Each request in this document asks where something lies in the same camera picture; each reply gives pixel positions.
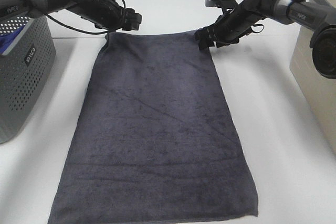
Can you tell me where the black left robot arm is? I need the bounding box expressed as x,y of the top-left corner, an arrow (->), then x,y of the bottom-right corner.
1,0 -> 142,33

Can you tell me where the grey perforated plastic basket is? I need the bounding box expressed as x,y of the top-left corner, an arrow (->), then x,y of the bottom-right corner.
1,12 -> 56,143

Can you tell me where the blue cloth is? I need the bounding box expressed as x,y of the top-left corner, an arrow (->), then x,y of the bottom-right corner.
0,26 -> 24,54

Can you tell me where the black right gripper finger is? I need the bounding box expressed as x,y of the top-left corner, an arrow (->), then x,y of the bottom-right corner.
194,26 -> 217,50

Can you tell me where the dark grey towel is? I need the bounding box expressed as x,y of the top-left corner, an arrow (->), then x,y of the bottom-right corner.
48,31 -> 258,223

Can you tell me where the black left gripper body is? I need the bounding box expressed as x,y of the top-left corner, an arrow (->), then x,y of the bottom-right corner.
76,0 -> 131,30

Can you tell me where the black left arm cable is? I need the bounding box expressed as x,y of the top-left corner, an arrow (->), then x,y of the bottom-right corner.
47,0 -> 127,35

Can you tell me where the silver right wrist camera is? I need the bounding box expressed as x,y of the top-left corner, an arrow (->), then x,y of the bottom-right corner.
205,0 -> 238,10

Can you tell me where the beige storage box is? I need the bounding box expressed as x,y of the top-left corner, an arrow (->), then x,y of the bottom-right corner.
290,0 -> 335,150

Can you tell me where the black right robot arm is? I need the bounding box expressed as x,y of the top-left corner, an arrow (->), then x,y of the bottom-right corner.
194,0 -> 335,79

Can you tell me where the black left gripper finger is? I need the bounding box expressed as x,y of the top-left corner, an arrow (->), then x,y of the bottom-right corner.
122,8 -> 142,31

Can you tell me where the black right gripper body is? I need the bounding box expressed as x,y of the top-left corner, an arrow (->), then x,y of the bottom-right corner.
207,1 -> 265,43

